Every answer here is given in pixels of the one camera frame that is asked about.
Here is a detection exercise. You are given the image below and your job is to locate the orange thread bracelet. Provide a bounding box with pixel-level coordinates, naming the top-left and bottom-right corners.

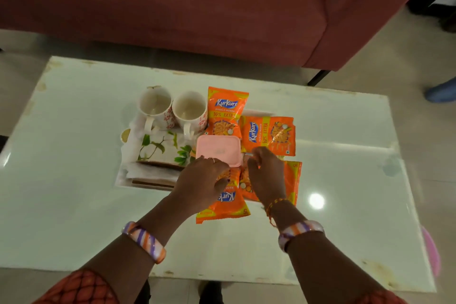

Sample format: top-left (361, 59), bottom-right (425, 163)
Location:
top-left (264, 198), bottom-right (291, 228)

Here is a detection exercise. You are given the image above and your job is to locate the orange patterned left sleeve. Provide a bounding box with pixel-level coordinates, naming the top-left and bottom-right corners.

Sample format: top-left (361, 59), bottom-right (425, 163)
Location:
top-left (33, 269), bottom-right (120, 304)

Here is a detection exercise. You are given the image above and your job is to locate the pink plastic box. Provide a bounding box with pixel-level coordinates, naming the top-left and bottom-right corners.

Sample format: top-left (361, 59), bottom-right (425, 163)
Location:
top-left (195, 135), bottom-right (243, 168)

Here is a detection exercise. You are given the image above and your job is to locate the person's left hand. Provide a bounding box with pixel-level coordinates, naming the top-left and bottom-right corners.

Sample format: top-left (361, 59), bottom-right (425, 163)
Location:
top-left (170, 156), bottom-right (231, 217)

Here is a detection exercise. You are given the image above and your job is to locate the person's left forearm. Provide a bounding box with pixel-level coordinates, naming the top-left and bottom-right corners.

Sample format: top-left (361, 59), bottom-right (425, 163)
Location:
top-left (81, 196), bottom-right (195, 304)

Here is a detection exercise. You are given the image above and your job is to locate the white tissue paper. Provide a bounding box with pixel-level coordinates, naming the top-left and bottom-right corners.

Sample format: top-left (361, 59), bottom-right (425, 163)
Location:
top-left (120, 119), bottom-right (180, 183)

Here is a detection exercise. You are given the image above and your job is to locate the blue shoe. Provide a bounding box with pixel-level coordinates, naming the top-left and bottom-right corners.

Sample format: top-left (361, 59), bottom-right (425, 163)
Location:
top-left (424, 77), bottom-right (456, 104)

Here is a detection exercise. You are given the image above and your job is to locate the striped orange purple bangle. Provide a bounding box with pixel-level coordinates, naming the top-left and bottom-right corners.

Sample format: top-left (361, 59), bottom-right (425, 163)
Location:
top-left (121, 221), bottom-right (167, 265)
top-left (278, 220), bottom-right (325, 253)

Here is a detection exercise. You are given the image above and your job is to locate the pink plastic stool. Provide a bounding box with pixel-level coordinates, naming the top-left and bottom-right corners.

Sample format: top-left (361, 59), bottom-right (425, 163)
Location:
top-left (421, 225), bottom-right (442, 279)

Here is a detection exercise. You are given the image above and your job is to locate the person's right forearm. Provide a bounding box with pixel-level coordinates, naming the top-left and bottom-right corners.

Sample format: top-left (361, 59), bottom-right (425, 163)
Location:
top-left (265, 199), bottom-right (387, 304)

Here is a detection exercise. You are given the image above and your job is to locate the white serving tray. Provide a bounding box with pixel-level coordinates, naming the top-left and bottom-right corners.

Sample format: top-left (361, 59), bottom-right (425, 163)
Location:
top-left (115, 109), bottom-right (277, 192)

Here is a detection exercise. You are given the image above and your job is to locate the person's right hand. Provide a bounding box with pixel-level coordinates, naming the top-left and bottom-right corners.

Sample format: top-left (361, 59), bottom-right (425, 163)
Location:
top-left (247, 147), bottom-right (288, 205)

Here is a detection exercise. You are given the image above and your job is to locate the maroon fabric sofa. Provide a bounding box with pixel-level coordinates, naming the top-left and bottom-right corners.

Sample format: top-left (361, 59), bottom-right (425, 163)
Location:
top-left (0, 0), bottom-right (452, 86)

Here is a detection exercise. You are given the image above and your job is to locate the leaf print napkin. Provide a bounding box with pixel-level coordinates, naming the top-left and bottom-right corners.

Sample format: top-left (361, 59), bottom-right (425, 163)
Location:
top-left (136, 131), bottom-right (196, 169)

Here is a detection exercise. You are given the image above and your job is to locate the person's dark foot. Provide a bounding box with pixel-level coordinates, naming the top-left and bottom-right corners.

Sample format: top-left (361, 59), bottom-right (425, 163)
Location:
top-left (134, 279), bottom-right (152, 304)
top-left (198, 280), bottom-right (224, 304)

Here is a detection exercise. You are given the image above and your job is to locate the white floral cup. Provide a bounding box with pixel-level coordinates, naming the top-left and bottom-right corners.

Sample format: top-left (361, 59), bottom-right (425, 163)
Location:
top-left (138, 85), bottom-right (175, 134)
top-left (172, 91), bottom-right (209, 140)

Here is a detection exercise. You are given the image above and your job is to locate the orange snack packet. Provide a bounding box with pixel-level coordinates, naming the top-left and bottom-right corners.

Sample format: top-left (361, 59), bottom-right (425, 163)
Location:
top-left (239, 115), bottom-right (296, 157)
top-left (204, 86), bottom-right (249, 137)
top-left (239, 160), bottom-right (303, 207)
top-left (195, 168), bottom-right (251, 225)

